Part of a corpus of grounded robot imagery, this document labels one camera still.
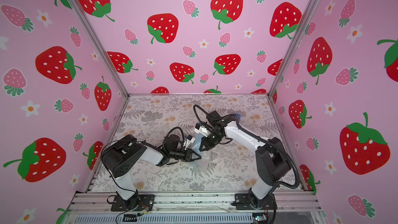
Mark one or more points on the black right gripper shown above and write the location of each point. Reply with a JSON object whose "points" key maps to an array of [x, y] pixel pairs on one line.
{"points": [[208, 140]]}

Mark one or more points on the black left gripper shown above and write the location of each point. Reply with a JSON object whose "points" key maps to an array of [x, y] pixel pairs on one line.
{"points": [[188, 154]]}

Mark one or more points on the blue plastic wine glass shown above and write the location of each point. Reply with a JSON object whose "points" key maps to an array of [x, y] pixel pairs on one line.
{"points": [[195, 145]]}

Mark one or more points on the clear bubble wrap sheet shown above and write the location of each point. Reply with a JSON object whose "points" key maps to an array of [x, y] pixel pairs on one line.
{"points": [[204, 167]]}

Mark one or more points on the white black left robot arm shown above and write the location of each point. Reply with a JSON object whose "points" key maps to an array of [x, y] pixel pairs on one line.
{"points": [[121, 156]]}

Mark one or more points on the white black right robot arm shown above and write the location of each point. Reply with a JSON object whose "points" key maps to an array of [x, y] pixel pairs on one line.
{"points": [[274, 165]]}

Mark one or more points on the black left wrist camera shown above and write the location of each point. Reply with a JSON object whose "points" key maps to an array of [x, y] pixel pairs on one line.
{"points": [[172, 142]]}

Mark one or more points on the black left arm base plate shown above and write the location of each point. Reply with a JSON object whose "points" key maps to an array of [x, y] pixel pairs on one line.
{"points": [[135, 203]]}

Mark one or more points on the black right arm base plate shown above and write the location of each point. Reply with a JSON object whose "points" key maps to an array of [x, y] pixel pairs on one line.
{"points": [[250, 202]]}

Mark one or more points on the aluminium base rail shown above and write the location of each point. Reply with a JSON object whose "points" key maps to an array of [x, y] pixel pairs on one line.
{"points": [[202, 207]]}

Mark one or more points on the aluminium frame post right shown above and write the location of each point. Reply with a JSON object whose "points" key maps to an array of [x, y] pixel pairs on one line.
{"points": [[306, 18]]}

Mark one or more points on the aluminium frame post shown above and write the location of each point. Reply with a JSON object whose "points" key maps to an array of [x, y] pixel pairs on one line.
{"points": [[90, 31], [306, 18]]}

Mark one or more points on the aluminium frame post left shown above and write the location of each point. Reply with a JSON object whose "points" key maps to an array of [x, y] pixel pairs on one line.
{"points": [[90, 31]]}

